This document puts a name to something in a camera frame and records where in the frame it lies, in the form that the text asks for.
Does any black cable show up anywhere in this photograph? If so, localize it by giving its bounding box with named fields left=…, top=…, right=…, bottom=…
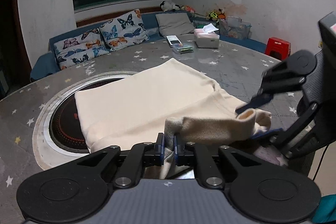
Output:
left=312, top=145, right=329, bottom=180

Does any yellow-green plush toy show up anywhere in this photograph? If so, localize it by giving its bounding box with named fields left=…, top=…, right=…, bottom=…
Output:
left=206, top=9, right=227, bottom=21

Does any red plastic stool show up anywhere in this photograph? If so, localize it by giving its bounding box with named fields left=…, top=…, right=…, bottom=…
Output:
left=265, top=37, right=292, bottom=60

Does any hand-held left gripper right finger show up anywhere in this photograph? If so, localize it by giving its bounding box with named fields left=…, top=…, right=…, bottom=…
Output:
left=173, top=133, right=265, bottom=189

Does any butterfly-print cushion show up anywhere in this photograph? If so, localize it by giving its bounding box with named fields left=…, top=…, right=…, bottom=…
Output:
left=54, top=31, right=109, bottom=70
left=100, top=9, right=150, bottom=51

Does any dark wooden door frame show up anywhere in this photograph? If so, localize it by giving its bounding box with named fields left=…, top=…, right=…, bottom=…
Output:
left=0, top=0, right=32, bottom=98

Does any white tissue box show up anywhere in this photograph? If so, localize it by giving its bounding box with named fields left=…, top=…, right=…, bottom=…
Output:
left=194, top=28, right=220, bottom=48

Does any black round induction cooker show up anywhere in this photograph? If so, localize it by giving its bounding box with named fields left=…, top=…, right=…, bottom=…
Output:
left=49, top=78, right=132, bottom=153

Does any white remote control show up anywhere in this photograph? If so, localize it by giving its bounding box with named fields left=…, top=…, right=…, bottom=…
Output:
left=166, top=35, right=182, bottom=48

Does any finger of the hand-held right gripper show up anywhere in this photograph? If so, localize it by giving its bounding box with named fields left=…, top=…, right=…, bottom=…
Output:
left=235, top=61, right=307, bottom=115
left=250, top=103, right=320, bottom=159

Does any black and white plush toy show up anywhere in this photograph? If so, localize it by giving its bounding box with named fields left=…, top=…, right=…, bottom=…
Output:
left=160, top=1, right=181, bottom=12

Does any small clear plastic box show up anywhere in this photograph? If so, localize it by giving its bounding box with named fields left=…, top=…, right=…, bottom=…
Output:
left=172, top=43, right=195, bottom=54

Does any grey star-print tablecloth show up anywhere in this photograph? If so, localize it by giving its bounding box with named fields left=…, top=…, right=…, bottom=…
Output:
left=0, top=39, right=318, bottom=224

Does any cream sweater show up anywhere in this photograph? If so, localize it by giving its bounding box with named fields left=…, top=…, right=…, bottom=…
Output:
left=74, top=57, right=288, bottom=180

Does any teal cloth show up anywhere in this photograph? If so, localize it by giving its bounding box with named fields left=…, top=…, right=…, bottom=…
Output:
left=312, top=195, right=336, bottom=224

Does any clear plastic storage bin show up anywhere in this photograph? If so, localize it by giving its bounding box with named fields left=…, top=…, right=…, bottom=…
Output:
left=219, top=17, right=252, bottom=39

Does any blue sofa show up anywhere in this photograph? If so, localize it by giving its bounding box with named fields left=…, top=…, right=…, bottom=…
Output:
left=30, top=11, right=267, bottom=81

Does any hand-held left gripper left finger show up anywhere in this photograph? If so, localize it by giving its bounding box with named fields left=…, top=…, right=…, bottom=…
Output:
left=76, top=132, right=166, bottom=189

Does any grey cushion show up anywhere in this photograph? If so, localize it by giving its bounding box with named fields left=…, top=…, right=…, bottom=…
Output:
left=155, top=13, right=195, bottom=38

